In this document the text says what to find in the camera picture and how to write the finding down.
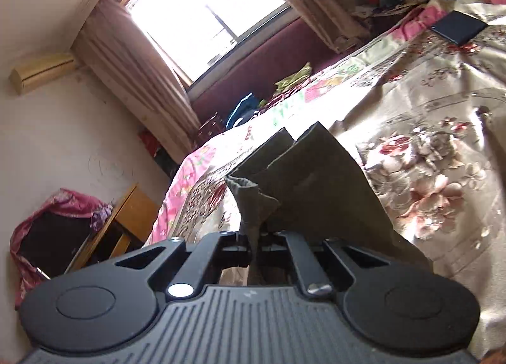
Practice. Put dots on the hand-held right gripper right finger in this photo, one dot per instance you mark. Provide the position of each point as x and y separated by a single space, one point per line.
272 246

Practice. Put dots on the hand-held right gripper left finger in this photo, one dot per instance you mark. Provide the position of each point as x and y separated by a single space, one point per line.
241 247

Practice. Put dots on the green pants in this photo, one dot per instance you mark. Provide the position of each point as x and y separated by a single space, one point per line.
316 198

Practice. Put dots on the wooden desk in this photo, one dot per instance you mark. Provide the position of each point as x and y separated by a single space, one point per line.
134 210

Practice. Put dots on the dark red patterned box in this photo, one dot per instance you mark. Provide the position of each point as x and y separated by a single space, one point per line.
209 127

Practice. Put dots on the red bag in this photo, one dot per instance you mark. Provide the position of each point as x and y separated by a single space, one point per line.
154 150

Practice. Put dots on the blue cloth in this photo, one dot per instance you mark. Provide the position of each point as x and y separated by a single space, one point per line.
243 111

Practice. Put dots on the green patterned cloth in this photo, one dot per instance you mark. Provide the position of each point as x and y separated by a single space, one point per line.
294 77

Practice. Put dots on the black television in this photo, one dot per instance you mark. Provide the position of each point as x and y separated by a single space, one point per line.
55 245

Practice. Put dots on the maroon padded window seat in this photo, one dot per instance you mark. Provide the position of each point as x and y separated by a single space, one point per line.
269 60

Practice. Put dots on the floral bedspread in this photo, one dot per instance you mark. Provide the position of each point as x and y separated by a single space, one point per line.
435 131

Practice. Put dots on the beige curtain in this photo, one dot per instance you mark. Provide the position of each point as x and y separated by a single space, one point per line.
130 71
316 0

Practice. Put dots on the window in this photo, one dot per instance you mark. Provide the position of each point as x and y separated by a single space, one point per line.
205 4

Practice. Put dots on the beige air conditioner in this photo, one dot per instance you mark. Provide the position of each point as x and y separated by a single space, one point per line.
43 71

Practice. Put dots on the dark blue notebook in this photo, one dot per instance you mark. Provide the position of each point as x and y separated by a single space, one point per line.
458 28

